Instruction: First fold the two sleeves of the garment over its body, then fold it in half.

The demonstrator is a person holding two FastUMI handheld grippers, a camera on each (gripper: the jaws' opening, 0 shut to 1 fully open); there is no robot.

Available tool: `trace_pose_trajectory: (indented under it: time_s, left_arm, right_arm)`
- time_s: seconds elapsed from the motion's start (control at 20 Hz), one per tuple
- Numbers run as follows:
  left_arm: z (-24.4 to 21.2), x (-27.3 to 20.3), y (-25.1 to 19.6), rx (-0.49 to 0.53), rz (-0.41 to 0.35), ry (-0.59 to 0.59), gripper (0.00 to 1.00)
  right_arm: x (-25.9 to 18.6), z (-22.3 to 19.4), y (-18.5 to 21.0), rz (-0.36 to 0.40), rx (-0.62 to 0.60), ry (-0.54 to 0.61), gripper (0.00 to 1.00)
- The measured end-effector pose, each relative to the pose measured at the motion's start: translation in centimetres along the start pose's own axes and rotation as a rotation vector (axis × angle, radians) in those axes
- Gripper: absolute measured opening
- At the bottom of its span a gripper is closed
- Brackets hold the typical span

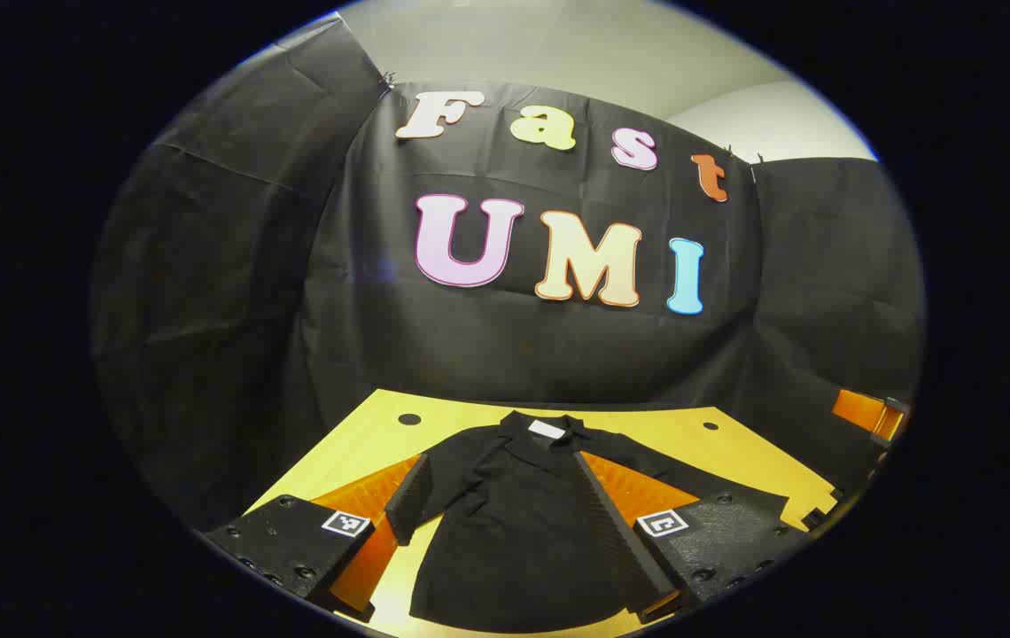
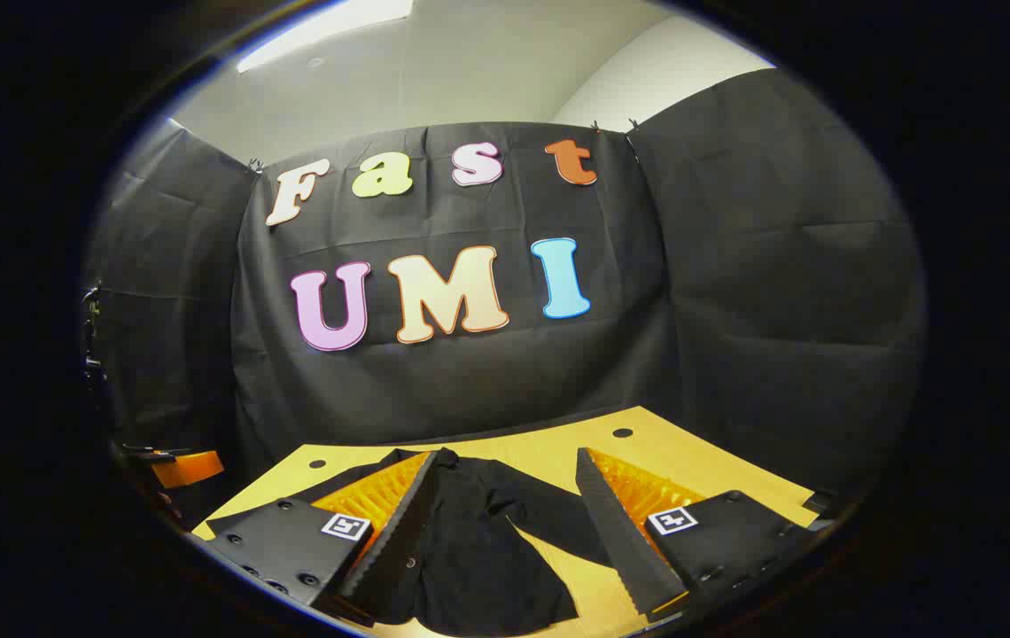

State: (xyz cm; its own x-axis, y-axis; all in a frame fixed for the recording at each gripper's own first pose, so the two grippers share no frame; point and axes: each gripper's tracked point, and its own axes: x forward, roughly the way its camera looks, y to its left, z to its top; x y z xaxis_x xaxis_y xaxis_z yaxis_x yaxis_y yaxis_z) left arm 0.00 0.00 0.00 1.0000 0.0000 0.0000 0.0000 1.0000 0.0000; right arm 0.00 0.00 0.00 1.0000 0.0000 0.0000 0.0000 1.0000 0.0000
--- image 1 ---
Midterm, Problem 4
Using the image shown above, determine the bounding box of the black button coat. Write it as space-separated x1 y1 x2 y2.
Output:
385 409 719 634

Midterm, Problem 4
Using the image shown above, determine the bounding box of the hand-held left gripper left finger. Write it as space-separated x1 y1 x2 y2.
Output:
202 452 431 621

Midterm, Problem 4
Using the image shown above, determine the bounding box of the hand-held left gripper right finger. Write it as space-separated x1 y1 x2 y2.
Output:
572 448 818 625

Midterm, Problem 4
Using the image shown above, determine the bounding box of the black backdrop cloth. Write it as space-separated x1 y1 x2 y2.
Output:
90 13 927 533

